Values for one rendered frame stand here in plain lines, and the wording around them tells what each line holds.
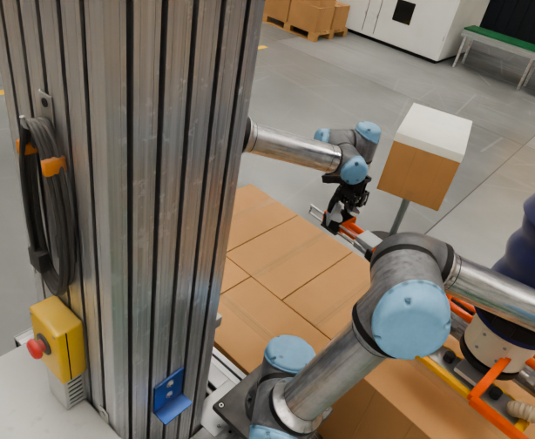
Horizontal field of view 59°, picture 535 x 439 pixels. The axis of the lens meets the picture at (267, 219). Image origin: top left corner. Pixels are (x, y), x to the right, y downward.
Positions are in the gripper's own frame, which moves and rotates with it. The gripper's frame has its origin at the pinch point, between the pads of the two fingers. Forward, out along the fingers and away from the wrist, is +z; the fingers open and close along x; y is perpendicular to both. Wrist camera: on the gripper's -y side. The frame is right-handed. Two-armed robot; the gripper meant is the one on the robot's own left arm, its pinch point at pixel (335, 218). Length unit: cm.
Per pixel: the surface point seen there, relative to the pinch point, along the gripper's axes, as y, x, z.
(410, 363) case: 44, -3, 27
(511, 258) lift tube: 54, -7, -26
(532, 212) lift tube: 53, -7, -39
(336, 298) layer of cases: -10, 37, 68
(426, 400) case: 55, -10, 27
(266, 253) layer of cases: -53, 29, 67
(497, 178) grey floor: -62, 370, 124
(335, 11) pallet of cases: -471, 553, 78
